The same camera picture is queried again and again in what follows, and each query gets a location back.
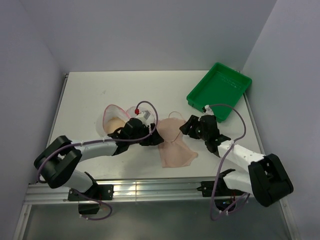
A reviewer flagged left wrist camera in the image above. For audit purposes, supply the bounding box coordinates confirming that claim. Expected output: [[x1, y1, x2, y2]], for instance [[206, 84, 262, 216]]
[[134, 108, 151, 124]]

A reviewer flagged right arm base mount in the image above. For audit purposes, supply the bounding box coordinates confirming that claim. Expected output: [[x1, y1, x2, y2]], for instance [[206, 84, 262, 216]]
[[199, 179, 247, 213]]

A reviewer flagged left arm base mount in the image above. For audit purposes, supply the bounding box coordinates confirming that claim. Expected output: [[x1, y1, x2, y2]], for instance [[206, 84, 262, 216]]
[[67, 184, 114, 218]]

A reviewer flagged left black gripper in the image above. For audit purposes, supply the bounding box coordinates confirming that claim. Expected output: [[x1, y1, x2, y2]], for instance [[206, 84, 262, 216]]
[[128, 123, 164, 146]]

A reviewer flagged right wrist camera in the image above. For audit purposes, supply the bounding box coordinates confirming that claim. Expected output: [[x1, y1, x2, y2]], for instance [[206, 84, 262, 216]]
[[202, 105, 215, 116]]

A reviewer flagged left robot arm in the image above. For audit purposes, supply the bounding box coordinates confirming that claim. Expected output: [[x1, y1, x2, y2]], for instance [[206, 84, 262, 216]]
[[34, 118, 164, 200]]

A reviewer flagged green plastic tray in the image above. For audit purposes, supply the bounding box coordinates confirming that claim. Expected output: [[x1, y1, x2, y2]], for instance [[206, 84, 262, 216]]
[[186, 62, 252, 112]]

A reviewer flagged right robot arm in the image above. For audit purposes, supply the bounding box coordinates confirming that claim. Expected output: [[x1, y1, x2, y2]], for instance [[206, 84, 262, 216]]
[[179, 115, 294, 207]]

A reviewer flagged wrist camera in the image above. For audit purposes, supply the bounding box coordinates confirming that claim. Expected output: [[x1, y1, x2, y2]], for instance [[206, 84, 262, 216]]
[[134, 108, 151, 124], [202, 105, 215, 116]]

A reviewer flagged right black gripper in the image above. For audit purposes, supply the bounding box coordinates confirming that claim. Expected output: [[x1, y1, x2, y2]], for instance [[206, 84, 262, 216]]
[[179, 114, 209, 141]]

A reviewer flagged aluminium mounting rail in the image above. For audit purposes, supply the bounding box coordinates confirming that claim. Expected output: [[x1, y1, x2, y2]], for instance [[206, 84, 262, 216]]
[[24, 176, 266, 205]]

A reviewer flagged pink bra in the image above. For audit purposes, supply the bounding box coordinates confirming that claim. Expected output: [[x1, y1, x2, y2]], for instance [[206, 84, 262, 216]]
[[156, 111, 198, 168]]

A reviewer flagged beige bra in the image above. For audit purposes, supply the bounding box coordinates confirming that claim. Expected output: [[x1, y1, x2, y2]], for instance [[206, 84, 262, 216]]
[[103, 117, 126, 134]]

